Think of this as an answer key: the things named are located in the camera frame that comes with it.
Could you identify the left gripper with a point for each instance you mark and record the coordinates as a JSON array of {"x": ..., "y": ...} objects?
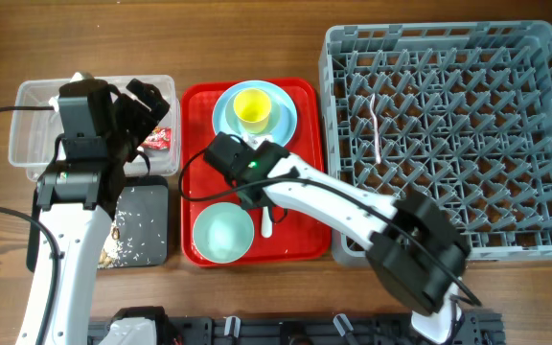
[{"x": 149, "y": 96}]

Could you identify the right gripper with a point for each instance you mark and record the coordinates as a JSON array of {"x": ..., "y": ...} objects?
[{"x": 245, "y": 202}]

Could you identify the red snack wrapper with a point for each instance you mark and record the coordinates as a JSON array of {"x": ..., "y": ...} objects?
[{"x": 159, "y": 139}]

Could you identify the yellow plastic cup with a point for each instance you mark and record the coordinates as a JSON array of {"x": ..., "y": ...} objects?
[{"x": 252, "y": 107}]

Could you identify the white plastic spoon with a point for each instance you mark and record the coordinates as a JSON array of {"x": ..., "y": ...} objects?
[{"x": 267, "y": 225}]

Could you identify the green bowl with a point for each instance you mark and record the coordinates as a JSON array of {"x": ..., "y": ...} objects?
[{"x": 223, "y": 233}]

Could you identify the white tissue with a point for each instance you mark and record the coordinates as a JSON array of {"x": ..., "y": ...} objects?
[{"x": 53, "y": 102}]

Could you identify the white plastic fork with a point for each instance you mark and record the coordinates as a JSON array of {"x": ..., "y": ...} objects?
[{"x": 376, "y": 128}]

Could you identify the light blue small bowl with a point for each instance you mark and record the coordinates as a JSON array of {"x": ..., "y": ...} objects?
[{"x": 233, "y": 122}]

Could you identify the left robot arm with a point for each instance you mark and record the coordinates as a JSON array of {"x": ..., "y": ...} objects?
[{"x": 77, "y": 196}]

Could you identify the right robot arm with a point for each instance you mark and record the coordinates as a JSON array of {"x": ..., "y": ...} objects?
[{"x": 415, "y": 251}]

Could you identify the black waste tray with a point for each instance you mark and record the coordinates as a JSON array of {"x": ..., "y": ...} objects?
[{"x": 146, "y": 225}]

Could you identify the grey dishwasher rack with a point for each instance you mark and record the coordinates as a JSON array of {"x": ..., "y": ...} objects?
[{"x": 465, "y": 117}]

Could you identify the light blue plate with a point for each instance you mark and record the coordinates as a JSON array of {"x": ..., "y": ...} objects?
[{"x": 285, "y": 129}]

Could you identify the red plastic tray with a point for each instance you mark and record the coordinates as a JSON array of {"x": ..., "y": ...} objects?
[{"x": 297, "y": 236}]

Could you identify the clear plastic bin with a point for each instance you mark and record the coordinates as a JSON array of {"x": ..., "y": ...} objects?
[{"x": 33, "y": 133}]

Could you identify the food scraps and rice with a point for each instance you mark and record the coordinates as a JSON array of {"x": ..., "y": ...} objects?
[{"x": 122, "y": 239}]

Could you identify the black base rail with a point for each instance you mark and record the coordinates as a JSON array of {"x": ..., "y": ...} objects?
[{"x": 477, "y": 328}]

